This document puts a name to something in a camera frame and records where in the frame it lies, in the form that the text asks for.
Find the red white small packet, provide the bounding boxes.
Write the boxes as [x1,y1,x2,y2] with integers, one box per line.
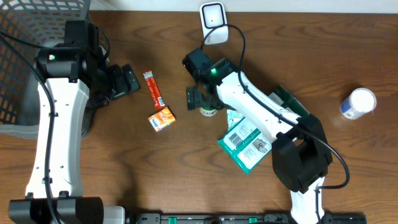
[143,70,166,110]

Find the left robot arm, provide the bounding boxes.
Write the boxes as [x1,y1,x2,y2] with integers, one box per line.
[9,20,140,224]

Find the white jar blue label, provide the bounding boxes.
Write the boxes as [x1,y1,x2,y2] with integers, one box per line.
[340,88,377,119]

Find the pale green wipes packet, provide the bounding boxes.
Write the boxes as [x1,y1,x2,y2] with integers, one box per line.
[226,110,244,131]

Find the grey plastic mesh basket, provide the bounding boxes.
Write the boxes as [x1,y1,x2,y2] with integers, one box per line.
[1,0,91,139]

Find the green lid jar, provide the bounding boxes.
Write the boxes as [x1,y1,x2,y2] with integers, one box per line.
[199,107,218,117]

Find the orange small box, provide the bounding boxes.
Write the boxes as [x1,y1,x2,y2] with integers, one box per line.
[148,106,176,132]

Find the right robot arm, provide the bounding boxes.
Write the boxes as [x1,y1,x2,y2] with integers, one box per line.
[182,48,348,223]

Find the white barcode scanner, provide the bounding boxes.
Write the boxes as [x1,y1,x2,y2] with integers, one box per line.
[199,1,229,45]

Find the green white package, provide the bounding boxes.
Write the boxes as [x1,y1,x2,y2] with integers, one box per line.
[216,84,310,175]

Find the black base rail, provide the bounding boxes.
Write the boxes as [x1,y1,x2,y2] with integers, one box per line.
[131,213,368,224]

